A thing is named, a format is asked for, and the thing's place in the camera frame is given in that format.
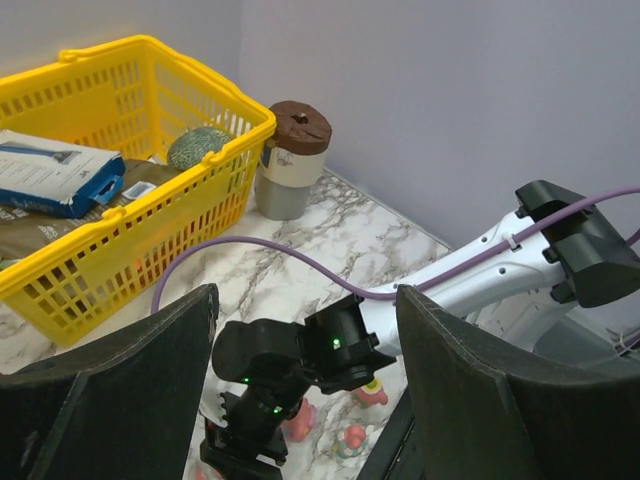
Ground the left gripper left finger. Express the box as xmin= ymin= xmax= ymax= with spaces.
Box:
xmin=1 ymin=284 xmax=219 ymax=479

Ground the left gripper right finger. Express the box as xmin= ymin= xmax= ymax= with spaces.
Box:
xmin=396 ymin=285 xmax=639 ymax=479

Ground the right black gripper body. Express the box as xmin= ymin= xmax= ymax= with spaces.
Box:
xmin=200 ymin=389 xmax=288 ymax=479

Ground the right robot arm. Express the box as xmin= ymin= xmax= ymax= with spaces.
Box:
xmin=200 ymin=180 xmax=639 ymax=479

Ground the pink pig toy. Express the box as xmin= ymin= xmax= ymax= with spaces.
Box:
xmin=281 ymin=398 xmax=317 ymax=443

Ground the small pink cupcake toy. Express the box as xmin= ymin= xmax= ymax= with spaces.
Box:
xmin=333 ymin=424 xmax=368 ymax=459

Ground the pink green toy figure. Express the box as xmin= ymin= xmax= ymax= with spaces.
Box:
xmin=351 ymin=377 xmax=389 ymax=409

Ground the brown paper package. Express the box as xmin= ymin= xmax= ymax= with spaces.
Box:
xmin=1 ymin=159 xmax=181 ymax=265

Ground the grey cup brown lid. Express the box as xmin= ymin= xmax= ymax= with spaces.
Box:
xmin=255 ymin=100 xmax=332 ymax=221

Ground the blue white razor box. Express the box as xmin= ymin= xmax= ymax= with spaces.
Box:
xmin=1 ymin=129 xmax=126 ymax=219

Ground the green round melon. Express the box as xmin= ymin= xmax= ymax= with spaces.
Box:
xmin=166 ymin=126 xmax=232 ymax=171

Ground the yellow plastic basket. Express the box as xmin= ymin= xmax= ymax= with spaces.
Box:
xmin=1 ymin=35 xmax=276 ymax=347

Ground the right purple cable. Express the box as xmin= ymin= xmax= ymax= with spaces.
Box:
xmin=150 ymin=184 xmax=640 ymax=315

